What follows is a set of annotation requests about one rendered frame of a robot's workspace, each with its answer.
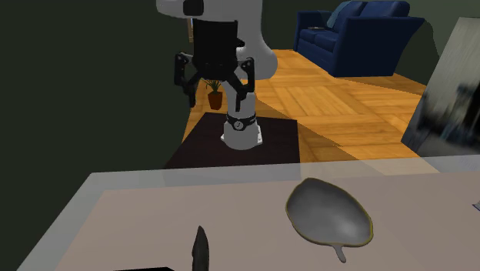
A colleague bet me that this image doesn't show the dark blue sofa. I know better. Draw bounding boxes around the dark blue sofa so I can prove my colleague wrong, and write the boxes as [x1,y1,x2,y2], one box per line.
[293,0,427,79]

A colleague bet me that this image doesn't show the potted plant in brown pot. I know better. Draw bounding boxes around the potted plant in brown pot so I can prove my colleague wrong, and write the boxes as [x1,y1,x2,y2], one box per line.
[203,78,225,112]

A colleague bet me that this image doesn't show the grey streaked flat panel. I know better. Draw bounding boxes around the grey streaked flat panel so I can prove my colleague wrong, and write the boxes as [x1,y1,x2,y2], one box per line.
[400,16,480,158]

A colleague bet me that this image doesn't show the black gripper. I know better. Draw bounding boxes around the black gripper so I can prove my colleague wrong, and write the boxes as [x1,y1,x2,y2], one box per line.
[173,19,257,112]

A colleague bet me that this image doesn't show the dark grey pointed object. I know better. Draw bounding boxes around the dark grey pointed object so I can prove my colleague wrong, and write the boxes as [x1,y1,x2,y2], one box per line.
[191,225,211,271]

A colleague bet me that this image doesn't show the grey leaf-shaped dish, yellow rim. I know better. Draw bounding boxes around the grey leaf-shaped dish, yellow rim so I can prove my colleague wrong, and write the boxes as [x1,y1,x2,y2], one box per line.
[285,177,375,264]

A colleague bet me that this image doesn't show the dark robot stand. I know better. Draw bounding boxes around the dark robot stand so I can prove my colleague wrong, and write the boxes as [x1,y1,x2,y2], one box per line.
[164,112,302,170]

